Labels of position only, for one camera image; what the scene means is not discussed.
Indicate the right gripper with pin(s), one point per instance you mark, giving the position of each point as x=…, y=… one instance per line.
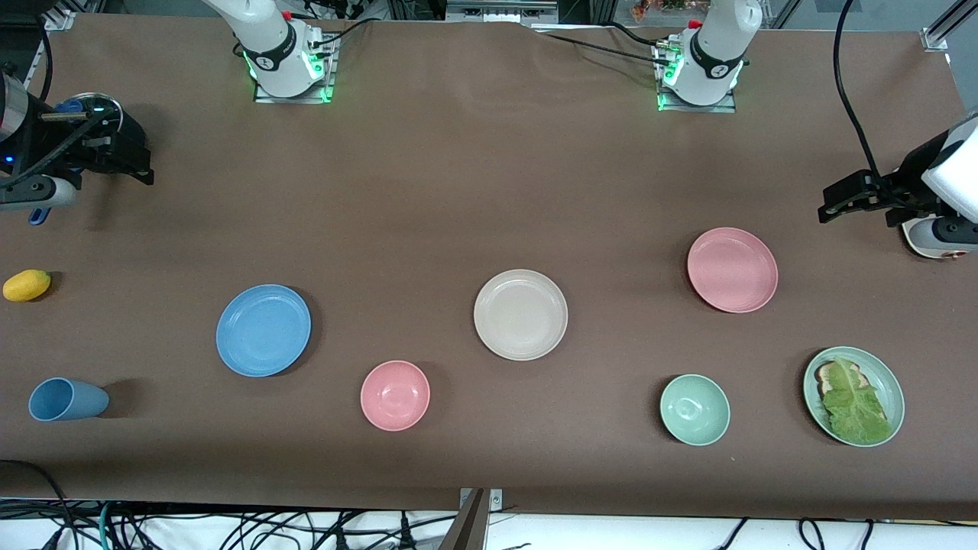
x=46, y=140

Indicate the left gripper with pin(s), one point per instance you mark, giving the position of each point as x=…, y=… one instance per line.
x=907, y=186

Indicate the pink plate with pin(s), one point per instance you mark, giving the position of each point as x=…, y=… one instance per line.
x=732, y=270

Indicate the blue plate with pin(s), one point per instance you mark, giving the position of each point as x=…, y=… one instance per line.
x=263, y=331

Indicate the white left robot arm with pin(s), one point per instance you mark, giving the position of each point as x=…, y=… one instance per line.
x=718, y=46

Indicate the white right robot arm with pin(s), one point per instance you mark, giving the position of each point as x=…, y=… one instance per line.
x=267, y=46

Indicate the yellow mango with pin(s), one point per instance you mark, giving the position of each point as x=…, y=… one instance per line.
x=26, y=285

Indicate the toast bread slice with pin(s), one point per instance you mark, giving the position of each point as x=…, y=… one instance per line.
x=825, y=374

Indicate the green plate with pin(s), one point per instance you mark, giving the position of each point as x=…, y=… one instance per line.
x=892, y=386

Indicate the green lettuce leaf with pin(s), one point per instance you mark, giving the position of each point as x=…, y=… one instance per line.
x=856, y=405

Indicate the blue cup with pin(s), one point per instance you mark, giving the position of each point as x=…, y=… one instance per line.
x=65, y=399

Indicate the green bowl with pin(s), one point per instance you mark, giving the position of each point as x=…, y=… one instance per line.
x=694, y=409

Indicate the colourful toy food pile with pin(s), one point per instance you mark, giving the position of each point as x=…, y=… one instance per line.
x=649, y=8

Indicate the beige plate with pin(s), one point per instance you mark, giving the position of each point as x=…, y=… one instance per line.
x=520, y=315

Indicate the pink bowl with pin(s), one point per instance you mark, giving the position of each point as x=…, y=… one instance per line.
x=395, y=396

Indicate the grey power strip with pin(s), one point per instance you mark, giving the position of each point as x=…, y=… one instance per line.
x=500, y=11

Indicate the dark slanted bar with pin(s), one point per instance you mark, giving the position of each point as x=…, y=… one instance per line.
x=466, y=531

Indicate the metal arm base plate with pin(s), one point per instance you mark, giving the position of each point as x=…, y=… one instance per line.
x=263, y=98
x=726, y=108

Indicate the aluminium frame profile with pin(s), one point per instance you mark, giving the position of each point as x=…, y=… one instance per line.
x=57, y=19
x=943, y=30

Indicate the metal table bracket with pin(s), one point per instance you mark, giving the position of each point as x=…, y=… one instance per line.
x=495, y=500

